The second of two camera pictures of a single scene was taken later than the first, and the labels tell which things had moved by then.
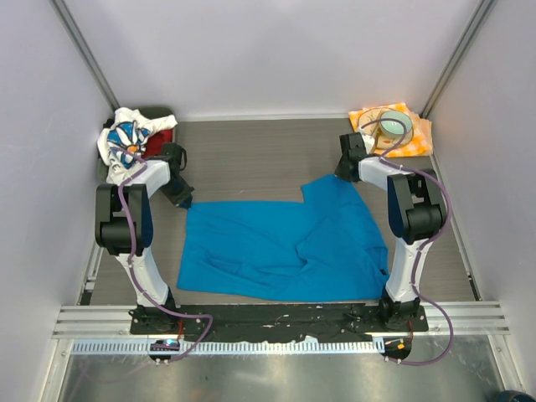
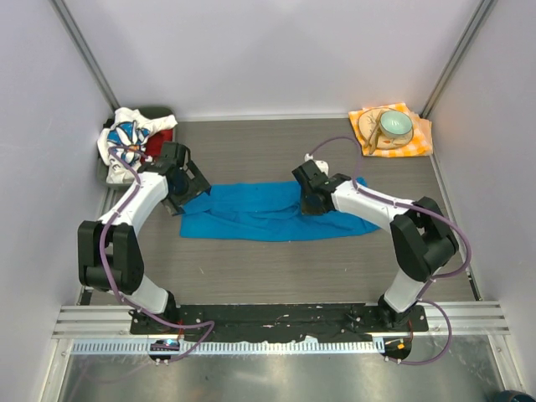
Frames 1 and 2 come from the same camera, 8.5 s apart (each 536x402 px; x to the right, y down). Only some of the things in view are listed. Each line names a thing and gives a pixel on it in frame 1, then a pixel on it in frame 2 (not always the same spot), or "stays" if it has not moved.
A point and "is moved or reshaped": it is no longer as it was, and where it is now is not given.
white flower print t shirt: x=128 y=130 stays
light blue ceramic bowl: x=394 y=128 stays
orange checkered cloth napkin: x=420 y=144 stays
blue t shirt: x=327 y=249 is moved or reshaped
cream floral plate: x=382 y=141 stays
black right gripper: x=340 y=173 -> x=306 y=209
